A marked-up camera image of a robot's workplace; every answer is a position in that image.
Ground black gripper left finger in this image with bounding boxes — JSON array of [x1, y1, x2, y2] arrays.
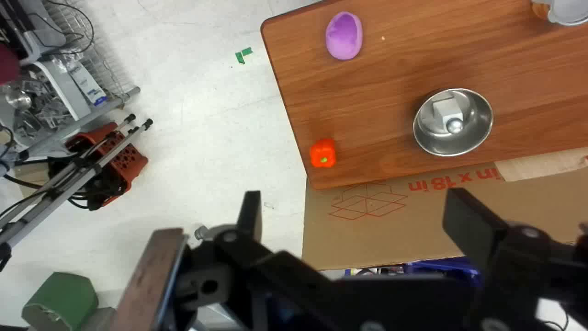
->
[[236, 189, 267, 246]]

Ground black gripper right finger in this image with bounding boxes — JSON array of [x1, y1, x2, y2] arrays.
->
[[442, 185, 515, 272]]

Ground orange pepper toy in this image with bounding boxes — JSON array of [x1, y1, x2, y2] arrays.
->
[[308, 137, 341, 170]]

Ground brown cardboard sheet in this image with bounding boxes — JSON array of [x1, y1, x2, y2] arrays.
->
[[302, 145, 588, 272]]

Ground silver metal bowl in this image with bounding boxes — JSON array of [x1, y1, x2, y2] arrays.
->
[[412, 86, 497, 159]]

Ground silver block in bowl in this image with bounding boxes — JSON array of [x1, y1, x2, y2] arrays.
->
[[431, 97, 467, 136]]

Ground brown wooden plank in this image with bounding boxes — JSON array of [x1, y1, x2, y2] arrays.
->
[[109, 226, 190, 331]]

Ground red perforated brick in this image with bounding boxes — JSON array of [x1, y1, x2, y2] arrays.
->
[[65, 121, 151, 211]]

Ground green floor tape mark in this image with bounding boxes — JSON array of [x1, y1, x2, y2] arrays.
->
[[234, 45, 256, 66]]

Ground black metal tripod legs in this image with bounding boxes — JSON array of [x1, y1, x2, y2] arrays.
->
[[0, 112, 155, 272]]

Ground purple plush ball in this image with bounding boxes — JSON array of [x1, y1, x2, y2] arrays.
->
[[324, 9, 366, 62]]

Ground green cylinder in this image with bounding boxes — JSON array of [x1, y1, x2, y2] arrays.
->
[[21, 272, 102, 331]]

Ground white tin can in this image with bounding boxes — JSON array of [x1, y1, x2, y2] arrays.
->
[[532, 0, 588, 27]]

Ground grey wire shelf cart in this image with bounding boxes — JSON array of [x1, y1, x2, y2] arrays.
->
[[0, 0, 144, 161]]

